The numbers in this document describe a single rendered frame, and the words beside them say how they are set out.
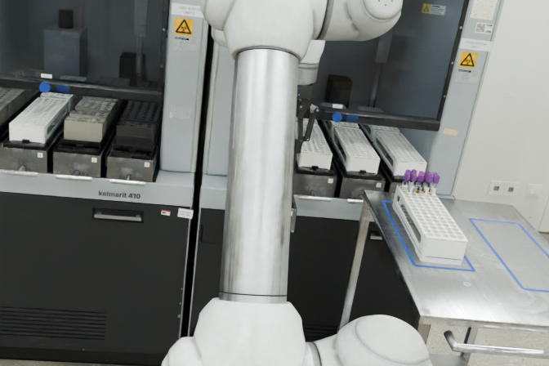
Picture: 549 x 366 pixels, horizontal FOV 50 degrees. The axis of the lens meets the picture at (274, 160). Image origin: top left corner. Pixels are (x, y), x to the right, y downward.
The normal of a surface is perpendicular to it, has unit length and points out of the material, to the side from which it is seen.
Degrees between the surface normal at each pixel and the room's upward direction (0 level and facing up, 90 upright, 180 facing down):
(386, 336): 7
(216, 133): 90
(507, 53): 90
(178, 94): 90
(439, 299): 0
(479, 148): 90
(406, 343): 6
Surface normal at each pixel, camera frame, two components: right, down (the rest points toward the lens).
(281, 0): 0.15, -0.06
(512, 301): 0.13, -0.93
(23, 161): 0.07, 0.36
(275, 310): 0.46, -0.73
